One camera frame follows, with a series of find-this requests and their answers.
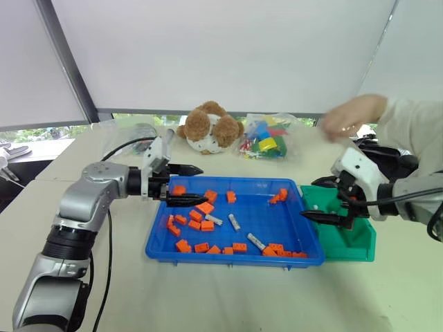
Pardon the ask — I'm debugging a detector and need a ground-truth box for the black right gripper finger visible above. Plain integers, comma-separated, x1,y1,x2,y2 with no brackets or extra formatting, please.
300,209,347,227
311,176,342,190

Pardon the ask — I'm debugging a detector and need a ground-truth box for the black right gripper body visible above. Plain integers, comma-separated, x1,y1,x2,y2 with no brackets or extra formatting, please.
336,171,368,230

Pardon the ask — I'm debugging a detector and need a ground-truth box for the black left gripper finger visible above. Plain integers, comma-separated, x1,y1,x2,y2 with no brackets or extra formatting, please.
168,164,205,176
166,194,209,208

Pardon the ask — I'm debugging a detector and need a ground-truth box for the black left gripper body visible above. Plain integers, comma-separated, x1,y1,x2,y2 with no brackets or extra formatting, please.
147,165,172,203

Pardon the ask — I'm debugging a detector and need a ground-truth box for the green plastic bin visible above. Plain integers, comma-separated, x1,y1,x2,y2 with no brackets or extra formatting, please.
298,184,378,263

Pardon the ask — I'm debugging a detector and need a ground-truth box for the bag of colourful toys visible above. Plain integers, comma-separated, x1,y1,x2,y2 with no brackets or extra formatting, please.
237,113,313,162

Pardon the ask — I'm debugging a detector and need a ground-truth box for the person's bare hand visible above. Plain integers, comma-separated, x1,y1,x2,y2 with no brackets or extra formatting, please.
319,93,388,143

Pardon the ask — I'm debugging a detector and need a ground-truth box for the brown white plush bear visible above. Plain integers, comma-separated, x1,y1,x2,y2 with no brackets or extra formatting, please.
177,100,245,156

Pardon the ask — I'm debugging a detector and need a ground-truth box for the black bulky object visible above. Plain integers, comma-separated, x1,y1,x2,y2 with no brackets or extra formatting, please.
355,136,420,181

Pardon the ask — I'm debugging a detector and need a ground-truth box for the clear bag with dark contents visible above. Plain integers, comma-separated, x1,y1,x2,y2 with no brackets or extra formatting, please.
102,120,157,157

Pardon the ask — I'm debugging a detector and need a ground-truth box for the blue plastic tray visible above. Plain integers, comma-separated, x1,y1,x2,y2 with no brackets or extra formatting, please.
144,176,327,270

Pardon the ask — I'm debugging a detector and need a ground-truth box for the grey white object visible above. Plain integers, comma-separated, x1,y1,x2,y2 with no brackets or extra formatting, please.
0,138,33,181

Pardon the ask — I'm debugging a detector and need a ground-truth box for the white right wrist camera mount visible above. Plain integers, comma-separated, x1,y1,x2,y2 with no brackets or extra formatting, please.
329,147,389,221

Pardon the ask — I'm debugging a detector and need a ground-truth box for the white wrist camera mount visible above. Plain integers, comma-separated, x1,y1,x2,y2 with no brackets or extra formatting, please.
329,147,389,221
141,136,171,200

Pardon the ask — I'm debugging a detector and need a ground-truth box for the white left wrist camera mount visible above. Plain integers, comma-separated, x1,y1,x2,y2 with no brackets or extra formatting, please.
141,136,171,200

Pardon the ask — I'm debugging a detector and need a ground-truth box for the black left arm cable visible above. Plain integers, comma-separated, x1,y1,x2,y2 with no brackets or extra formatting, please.
90,136,156,332

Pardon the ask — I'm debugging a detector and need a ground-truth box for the grey window frame post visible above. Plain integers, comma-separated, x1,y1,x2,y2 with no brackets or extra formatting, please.
33,0,100,125

